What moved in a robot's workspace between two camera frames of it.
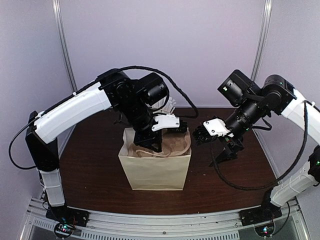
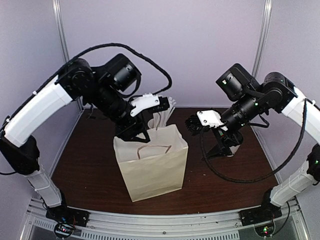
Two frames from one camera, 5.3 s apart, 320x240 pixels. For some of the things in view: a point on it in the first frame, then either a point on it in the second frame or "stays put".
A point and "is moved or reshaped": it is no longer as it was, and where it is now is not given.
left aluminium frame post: [56, 4] stays put
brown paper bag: [160, 173] is moved or reshaped
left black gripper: [144, 141] -> [127, 131]
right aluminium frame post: [267, 13] stays put
